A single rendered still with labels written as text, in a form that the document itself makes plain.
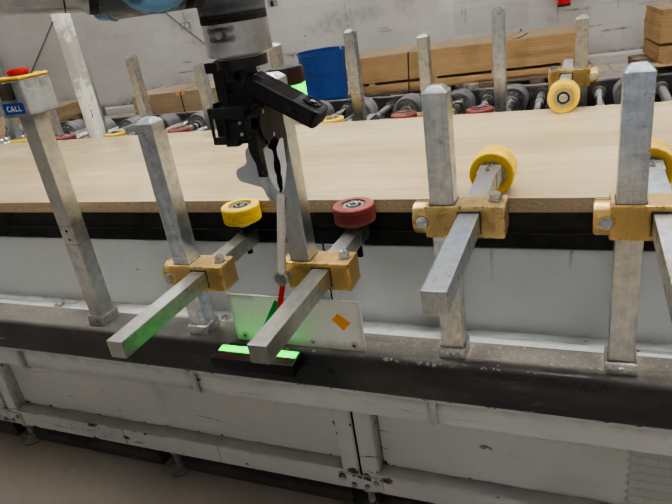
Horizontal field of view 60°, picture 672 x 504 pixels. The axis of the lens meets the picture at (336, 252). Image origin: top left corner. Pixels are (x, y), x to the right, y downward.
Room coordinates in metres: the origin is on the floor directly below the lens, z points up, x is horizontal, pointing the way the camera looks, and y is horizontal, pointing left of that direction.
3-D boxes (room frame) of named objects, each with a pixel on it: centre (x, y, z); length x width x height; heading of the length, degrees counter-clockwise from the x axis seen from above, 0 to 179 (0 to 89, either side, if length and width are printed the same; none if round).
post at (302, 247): (0.93, 0.06, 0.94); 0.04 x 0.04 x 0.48; 65
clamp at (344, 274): (0.92, 0.03, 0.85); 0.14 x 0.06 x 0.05; 65
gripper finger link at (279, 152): (0.87, 0.09, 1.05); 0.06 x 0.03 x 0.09; 66
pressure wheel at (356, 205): (1.05, -0.05, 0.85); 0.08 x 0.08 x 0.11
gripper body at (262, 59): (0.86, 0.09, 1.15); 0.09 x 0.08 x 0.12; 66
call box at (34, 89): (1.14, 0.52, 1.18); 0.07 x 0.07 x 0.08; 65
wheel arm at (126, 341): (0.98, 0.26, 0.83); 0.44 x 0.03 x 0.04; 155
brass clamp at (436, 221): (0.81, -0.19, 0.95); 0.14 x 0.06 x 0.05; 65
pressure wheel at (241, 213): (1.16, 0.18, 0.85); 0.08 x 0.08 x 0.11
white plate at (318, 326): (0.92, 0.09, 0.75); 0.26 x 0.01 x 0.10; 65
